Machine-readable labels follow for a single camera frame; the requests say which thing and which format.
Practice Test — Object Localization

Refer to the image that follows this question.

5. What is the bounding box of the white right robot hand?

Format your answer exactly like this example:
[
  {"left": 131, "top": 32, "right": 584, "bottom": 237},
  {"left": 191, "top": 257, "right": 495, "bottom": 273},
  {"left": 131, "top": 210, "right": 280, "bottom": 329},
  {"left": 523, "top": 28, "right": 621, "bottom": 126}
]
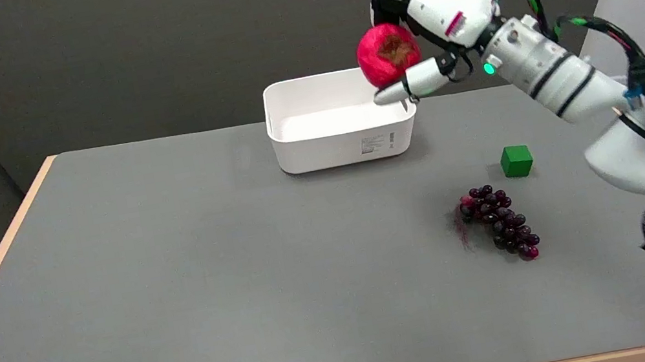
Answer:
[{"left": 359, "top": 0, "right": 513, "bottom": 108}]

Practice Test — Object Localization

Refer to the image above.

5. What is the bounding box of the red pomegranate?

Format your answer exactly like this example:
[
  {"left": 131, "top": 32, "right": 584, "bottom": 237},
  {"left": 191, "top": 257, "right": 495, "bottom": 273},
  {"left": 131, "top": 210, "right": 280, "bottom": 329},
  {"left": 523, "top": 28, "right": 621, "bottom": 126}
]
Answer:
[{"left": 353, "top": 19, "right": 426, "bottom": 91}]

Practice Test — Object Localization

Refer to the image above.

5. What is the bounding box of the white plastic box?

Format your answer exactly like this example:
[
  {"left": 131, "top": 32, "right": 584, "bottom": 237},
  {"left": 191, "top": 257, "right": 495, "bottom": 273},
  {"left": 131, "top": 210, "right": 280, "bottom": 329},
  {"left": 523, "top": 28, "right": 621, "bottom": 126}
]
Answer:
[{"left": 259, "top": 59, "right": 425, "bottom": 178}]

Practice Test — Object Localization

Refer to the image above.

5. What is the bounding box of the green cube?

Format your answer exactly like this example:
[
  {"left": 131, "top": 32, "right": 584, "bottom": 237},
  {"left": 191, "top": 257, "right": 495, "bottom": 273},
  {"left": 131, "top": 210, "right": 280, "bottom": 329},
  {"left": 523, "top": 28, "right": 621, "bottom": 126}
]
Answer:
[{"left": 498, "top": 142, "right": 536, "bottom": 181}]

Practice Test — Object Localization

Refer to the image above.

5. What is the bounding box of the dark purple grape bunch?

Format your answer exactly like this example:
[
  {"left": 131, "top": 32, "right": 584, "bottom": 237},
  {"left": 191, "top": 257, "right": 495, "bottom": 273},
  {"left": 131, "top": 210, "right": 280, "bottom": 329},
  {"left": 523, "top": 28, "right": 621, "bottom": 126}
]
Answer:
[{"left": 454, "top": 177, "right": 544, "bottom": 272}]

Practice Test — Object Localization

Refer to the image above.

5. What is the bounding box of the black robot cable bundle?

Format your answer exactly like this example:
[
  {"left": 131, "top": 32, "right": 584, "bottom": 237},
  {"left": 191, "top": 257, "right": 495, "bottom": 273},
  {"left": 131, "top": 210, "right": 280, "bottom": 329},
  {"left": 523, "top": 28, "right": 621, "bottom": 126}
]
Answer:
[{"left": 499, "top": 0, "right": 645, "bottom": 189}]

